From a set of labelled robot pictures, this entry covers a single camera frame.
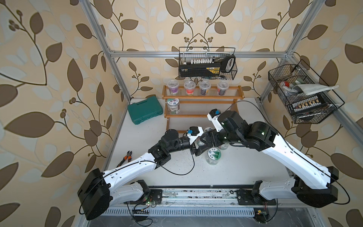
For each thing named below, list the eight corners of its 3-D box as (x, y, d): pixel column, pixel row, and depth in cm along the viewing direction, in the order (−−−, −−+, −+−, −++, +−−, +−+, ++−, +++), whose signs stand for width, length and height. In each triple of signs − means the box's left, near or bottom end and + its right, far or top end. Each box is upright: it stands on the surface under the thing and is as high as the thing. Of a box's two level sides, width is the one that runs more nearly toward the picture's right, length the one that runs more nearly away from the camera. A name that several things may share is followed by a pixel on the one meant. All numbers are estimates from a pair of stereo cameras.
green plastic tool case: (133, 126, 106) (131, 120, 101) (128, 109, 117) (126, 103, 112) (163, 115, 113) (162, 109, 107) (156, 100, 124) (154, 94, 118)
